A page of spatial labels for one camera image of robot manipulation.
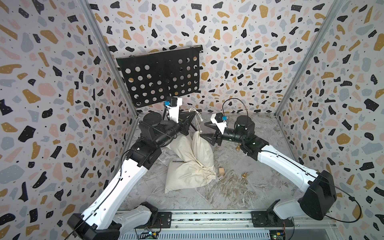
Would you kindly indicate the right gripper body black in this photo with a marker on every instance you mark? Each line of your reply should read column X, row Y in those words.
column 220, row 137

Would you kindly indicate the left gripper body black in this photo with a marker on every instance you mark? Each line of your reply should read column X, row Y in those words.
column 181, row 127

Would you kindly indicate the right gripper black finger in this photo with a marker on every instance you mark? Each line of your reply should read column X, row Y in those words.
column 210, row 138
column 211, row 126

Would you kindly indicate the cream soil bag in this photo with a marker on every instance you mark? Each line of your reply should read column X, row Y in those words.
column 193, row 150

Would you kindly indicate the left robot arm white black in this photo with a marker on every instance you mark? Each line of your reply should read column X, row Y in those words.
column 101, row 220

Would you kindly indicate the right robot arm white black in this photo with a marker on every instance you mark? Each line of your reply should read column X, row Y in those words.
column 318, row 189

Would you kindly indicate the cream cloth bag lower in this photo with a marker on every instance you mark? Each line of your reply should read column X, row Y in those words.
column 188, row 175

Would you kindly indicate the black perforated music stand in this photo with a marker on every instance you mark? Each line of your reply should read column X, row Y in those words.
column 154, row 77

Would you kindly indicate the right green circuit board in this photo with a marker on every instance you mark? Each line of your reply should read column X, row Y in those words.
column 277, row 235

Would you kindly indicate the green circuit board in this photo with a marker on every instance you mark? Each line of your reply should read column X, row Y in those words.
column 277, row 235
column 149, row 235

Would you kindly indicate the left green circuit board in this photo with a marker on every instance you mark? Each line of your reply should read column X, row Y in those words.
column 149, row 235

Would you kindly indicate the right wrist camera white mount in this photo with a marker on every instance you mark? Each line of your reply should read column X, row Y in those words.
column 220, row 121

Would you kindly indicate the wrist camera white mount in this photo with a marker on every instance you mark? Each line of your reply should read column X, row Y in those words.
column 220, row 121
column 172, row 105

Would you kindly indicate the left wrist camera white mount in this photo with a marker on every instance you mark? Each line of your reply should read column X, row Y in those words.
column 172, row 105

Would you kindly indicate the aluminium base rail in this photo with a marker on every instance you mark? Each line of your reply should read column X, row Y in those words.
column 233, row 225

